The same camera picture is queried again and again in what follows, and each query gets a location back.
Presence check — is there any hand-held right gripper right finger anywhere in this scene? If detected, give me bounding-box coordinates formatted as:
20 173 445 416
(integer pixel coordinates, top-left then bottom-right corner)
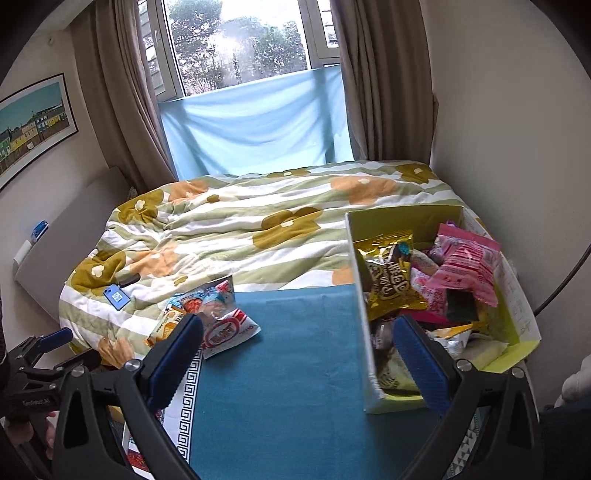
392 314 541 480

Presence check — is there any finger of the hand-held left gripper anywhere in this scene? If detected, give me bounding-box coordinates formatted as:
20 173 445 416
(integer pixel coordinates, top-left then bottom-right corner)
10 328 75 367
46 350 101 378

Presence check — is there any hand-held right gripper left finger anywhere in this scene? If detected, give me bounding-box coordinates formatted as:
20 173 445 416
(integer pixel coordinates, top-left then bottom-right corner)
51 313 206 480

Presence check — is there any white blue cartoon snack packet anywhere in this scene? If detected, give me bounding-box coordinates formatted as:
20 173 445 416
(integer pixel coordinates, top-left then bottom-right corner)
175 274 260 360

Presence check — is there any pink white snack packet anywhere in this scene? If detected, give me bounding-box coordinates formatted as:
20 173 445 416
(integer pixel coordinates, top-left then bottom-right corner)
410 267 450 315

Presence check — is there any gold snack packet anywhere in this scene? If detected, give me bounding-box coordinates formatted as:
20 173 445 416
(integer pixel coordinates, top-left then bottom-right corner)
355 231 428 322

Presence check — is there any pink red snack packet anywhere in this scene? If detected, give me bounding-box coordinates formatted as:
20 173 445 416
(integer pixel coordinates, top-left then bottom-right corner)
427 223 502 308

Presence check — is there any green cardboard box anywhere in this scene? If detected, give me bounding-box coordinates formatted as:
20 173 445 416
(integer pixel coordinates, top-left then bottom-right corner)
345 204 542 414

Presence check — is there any person's left hand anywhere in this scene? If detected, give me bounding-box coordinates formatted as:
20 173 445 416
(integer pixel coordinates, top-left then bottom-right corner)
0 410 59 459

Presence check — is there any orange snack packet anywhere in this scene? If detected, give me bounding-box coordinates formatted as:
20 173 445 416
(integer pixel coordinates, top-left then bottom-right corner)
147 307 185 352

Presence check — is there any blue phone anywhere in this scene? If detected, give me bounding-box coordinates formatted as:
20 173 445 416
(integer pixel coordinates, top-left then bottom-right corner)
104 285 126 311

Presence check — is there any white patterned snack bag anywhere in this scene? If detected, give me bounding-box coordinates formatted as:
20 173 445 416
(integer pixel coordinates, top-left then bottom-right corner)
108 406 162 476

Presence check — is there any blue tablecloth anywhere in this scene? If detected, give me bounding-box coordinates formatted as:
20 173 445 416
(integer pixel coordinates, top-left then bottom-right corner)
159 284 490 480

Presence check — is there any grey headboard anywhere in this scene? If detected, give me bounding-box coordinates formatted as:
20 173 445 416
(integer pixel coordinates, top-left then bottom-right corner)
14 166 134 301

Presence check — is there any floral striped blanket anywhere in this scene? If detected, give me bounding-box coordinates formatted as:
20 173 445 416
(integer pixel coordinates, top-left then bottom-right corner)
59 159 467 370

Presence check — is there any white fluffy cloth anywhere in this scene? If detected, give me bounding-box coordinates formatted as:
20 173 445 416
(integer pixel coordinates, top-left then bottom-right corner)
553 360 591 409

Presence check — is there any framed houses picture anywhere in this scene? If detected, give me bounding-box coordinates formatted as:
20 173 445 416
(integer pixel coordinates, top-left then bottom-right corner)
0 73 79 191

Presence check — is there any light blue window cloth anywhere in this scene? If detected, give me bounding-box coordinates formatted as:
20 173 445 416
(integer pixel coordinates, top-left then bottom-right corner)
158 65 354 181

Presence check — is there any beige curtain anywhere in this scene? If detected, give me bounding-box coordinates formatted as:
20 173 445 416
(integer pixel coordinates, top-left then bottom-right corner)
329 0 439 169
95 0 179 193

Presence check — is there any white framed window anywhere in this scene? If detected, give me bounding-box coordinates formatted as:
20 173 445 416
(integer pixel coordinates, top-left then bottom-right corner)
139 0 342 100

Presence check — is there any black cable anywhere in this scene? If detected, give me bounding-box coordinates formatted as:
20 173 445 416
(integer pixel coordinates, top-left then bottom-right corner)
534 240 591 317

